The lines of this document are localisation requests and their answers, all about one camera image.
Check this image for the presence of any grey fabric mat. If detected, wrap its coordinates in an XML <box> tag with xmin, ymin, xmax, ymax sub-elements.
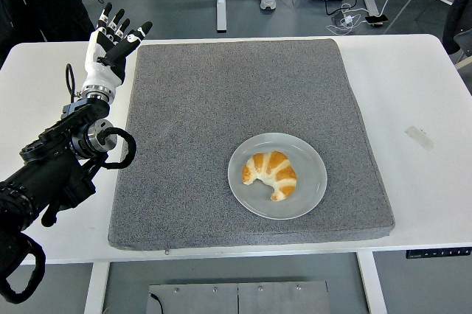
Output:
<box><xmin>107</xmin><ymin>38</ymin><xmax>396</xmax><ymax>252</ymax></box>

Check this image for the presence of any white charger with cable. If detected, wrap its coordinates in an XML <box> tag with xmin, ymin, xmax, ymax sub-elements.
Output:
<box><xmin>326</xmin><ymin>3</ymin><xmax>366</xmax><ymax>36</ymax></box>

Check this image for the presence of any black smartphone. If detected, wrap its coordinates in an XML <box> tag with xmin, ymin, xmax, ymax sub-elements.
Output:
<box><xmin>364</xmin><ymin>14</ymin><xmax>389</xmax><ymax>28</ymax></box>

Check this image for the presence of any black jacket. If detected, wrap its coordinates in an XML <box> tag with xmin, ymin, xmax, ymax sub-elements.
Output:
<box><xmin>441</xmin><ymin>0</ymin><xmax>472</xmax><ymax>57</ymax></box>

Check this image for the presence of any grey metal plate with screws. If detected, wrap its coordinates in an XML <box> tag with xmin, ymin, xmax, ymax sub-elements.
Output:
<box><xmin>146</xmin><ymin>281</ymin><xmax>329</xmax><ymax>314</ymax></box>

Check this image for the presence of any golden croissant bread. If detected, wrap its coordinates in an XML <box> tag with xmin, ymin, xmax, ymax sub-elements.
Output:
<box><xmin>241</xmin><ymin>150</ymin><xmax>298</xmax><ymax>202</ymax></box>

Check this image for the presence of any white table leg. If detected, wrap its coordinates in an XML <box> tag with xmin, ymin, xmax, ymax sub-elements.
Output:
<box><xmin>355</xmin><ymin>253</ymin><xmax>388</xmax><ymax>314</ymax></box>
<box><xmin>83</xmin><ymin>262</ymin><xmax>111</xmax><ymax>314</ymax></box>

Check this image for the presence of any black table control panel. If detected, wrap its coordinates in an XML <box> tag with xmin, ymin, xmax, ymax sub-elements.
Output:
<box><xmin>406</xmin><ymin>247</ymin><xmax>472</xmax><ymax>259</ymax></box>

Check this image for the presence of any thin black cable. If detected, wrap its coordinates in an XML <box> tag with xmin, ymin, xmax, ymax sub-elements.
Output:
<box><xmin>148</xmin><ymin>293</ymin><xmax>164</xmax><ymax>314</ymax></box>

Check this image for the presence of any clear tape strip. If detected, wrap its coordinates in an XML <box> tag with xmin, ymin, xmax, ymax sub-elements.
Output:
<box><xmin>404</xmin><ymin>125</ymin><xmax>435</xmax><ymax>152</ymax></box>

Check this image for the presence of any grey chair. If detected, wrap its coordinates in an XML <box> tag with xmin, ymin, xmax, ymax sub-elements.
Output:
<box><xmin>453</xmin><ymin>29</ymin><xmax>472</xmax><ymax>70</ymax></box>

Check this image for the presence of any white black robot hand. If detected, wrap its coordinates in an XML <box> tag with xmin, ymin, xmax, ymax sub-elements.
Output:
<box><xmin>81</xmin><ymin>1</ymin><xmax>153</xmax><ymax>91</ymax></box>

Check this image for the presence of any pale grey round plate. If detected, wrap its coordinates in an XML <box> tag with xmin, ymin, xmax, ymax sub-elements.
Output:
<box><xmin>227</xmin><ymin>132</ymin><xmax>328</xmax><ymax>221</ymax></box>

